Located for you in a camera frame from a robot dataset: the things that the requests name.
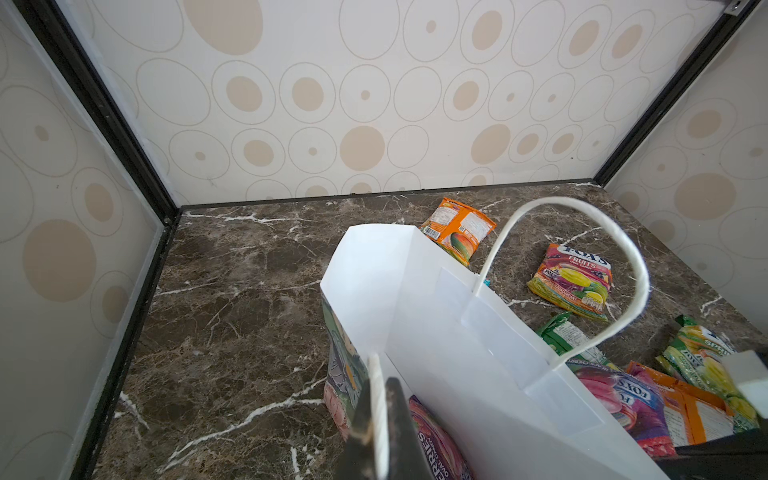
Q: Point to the red yellow Fox's fruits packet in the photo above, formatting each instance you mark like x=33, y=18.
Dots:
x=573, y=280

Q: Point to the yellow green Fox's packet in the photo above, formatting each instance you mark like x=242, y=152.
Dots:
x=695, y=355

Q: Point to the white paper bag colourful print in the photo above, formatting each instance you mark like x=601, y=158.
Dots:
x=512, y=404

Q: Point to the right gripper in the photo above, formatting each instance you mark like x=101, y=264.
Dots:
x=740, y=456

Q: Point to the black frame post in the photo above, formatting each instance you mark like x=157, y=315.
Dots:
x=694, y=65
x=57, y=37

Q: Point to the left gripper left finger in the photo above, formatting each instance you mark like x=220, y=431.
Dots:
x=357, y=461

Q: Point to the large orange snack packet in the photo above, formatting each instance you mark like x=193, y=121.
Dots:
x=693, y=416

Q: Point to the purple Fox's berries packet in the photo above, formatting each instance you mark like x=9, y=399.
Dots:
x=443, y=456

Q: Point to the right black frame post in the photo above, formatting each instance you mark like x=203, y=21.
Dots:
x=694, y=65

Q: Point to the orange snack packet far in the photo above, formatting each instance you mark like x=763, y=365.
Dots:
x=458, y=229

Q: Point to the green tea candy packet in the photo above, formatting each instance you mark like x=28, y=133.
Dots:
x=562, y=336

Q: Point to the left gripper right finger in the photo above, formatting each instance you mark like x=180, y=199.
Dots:
x=407, y=460

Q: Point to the pink purple Fox's packet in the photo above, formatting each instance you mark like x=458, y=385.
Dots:
x=633, y=402

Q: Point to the left black frame post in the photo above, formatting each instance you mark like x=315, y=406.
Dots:
x=57, y=37

